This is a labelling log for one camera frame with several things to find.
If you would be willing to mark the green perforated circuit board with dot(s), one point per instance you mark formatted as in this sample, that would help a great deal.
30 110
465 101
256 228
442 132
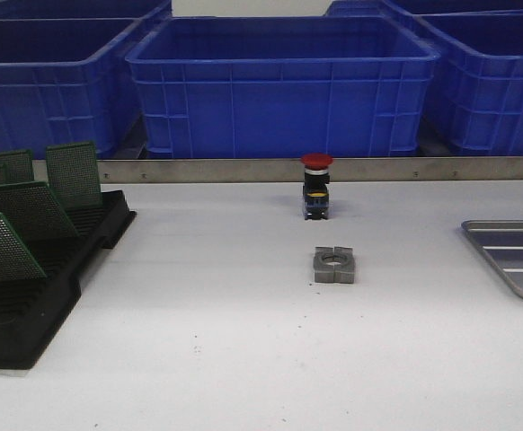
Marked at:
16 260

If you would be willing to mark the green circuit board rear right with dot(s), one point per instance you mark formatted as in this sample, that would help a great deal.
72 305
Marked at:
73 174

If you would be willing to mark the green circuit board rear left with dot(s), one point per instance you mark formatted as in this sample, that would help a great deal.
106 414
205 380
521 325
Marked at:
18 165

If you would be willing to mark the silver metal tray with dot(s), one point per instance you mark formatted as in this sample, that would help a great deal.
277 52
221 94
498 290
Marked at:
500 242

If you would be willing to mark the black slotted board rack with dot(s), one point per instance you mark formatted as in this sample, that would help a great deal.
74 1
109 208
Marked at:
33 310

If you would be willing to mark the red emergency stop button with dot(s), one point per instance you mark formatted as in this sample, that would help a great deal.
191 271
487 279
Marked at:
315 192

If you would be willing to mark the grey square mounting block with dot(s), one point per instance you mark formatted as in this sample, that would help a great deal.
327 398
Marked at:
334 265

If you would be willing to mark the centre blue plastic crate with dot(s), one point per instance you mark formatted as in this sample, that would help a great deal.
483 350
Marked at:
280 87

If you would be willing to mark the blue plastic crate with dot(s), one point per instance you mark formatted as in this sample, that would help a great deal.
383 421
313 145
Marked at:
280 87
475 99
67 80

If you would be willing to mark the far right blue crate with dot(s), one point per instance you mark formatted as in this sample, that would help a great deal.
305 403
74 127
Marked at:
421 7

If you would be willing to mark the right blue plastic crate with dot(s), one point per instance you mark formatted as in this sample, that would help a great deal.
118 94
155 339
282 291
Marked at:
475 99

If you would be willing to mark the left blue plastic crate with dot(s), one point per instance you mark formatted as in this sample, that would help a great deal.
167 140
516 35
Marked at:
67 80

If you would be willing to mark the far left blue crate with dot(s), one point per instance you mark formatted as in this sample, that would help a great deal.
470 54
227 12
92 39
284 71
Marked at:
146 10

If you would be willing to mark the metal table edge rail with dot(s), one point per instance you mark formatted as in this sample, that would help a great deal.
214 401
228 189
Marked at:
291 170

